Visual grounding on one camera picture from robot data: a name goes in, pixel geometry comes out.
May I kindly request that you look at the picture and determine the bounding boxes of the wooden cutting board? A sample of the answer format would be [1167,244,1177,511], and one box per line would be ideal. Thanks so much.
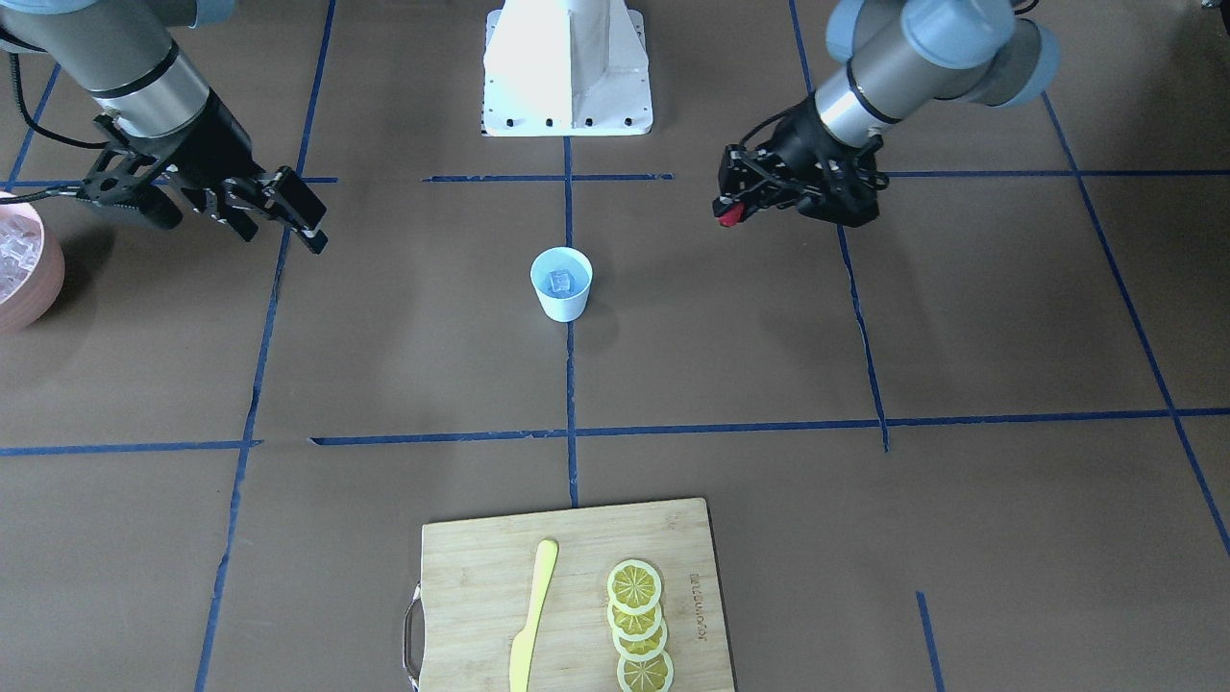
[403,498,736,691]

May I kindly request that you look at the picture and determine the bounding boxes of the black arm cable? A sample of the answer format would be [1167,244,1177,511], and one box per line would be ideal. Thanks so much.
[0,48,107,208]

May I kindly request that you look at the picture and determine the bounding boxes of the white camera stand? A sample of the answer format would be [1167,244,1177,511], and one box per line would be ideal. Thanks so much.
[480,1,654,136]

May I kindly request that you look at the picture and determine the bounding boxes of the clear ice cube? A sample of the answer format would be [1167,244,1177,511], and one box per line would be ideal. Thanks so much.
[549,270,577,299]

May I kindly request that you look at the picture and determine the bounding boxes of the light blue cup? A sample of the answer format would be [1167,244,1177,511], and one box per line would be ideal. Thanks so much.
[529,248,594,323]

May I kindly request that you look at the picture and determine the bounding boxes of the yellow plastic knife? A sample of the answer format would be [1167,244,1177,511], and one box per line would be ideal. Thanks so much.
[506,540,558,691]

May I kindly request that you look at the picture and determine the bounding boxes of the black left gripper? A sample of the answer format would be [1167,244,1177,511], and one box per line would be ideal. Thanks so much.
[713,97,889,227]

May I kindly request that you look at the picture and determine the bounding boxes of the lemon slice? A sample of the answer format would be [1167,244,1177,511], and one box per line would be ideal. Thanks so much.
[606,559,663,616]
[606,602,664,642]
[616,650,674,692]
[611,621,669,663]

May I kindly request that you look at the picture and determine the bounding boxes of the pink bowl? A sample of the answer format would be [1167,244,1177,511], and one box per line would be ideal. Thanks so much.
[1,191,65,334]

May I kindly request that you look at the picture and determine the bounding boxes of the ice cubes in bowl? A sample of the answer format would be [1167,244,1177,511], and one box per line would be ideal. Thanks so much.
[1,215,43,302]

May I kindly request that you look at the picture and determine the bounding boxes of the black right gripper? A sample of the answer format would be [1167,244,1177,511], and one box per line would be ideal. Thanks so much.
[75,93,328,256]

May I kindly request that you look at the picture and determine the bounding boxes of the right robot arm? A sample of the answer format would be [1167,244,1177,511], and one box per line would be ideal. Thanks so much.
[2,1,327,254]

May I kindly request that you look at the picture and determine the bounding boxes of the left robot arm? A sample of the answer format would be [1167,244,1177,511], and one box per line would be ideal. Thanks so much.
[712,1,1061,227]

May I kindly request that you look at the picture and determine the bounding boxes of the red strawberry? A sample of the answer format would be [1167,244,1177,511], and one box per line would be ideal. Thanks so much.
[720,203,747,227]

